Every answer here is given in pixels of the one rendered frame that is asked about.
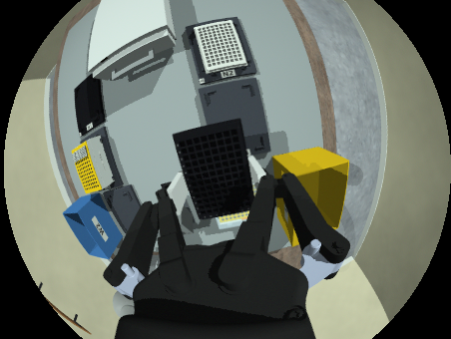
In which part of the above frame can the yellow open-top bin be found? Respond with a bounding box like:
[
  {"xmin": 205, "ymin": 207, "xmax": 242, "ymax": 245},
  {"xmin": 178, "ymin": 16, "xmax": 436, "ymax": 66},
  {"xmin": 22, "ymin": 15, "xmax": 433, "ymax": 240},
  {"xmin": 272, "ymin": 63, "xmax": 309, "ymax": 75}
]
[{"xmin": 272, "ymin": 147, "xmax": 349, "ymax": 246}]

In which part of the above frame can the black assay plate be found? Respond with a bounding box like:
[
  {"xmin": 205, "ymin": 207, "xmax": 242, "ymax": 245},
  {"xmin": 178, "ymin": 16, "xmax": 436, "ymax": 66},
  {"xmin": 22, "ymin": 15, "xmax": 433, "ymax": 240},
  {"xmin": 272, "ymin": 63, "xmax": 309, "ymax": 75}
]
[{"xmin": 173, "ymin": 119, "xmax": 254, "ymax": 219}]

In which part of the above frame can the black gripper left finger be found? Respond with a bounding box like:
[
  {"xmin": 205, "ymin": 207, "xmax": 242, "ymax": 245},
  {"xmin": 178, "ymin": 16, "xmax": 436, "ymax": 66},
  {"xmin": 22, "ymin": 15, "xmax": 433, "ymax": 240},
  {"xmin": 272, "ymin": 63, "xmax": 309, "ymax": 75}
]
[{"xmin": 103, "ymin": 170, "xmax": 192, "ymax": 300}]

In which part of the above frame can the grey bench mat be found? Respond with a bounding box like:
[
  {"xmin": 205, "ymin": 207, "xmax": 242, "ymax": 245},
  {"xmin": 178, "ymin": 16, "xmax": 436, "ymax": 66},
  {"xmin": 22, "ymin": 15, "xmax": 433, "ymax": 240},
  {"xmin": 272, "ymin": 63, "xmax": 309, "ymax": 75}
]
[{"xmin": 58, "ymin": 0, "xmax": 323, "ymax": 256}]

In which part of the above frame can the blue bin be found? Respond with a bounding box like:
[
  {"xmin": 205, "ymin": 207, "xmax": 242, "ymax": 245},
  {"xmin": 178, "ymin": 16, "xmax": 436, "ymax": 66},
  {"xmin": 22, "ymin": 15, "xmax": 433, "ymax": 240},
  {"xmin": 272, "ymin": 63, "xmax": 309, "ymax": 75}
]
[{"xmin": 63, "ymin": 193, "xmax": 123, "ymax": 259}]

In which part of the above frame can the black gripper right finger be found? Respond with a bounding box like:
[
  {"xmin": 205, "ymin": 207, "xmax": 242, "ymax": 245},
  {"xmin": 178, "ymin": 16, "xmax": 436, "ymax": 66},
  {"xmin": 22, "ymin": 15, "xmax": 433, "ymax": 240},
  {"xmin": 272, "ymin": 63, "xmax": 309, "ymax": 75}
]
[{"xmin": 218, "ymin": 156, "xmax": 350, "ymax": 291}]

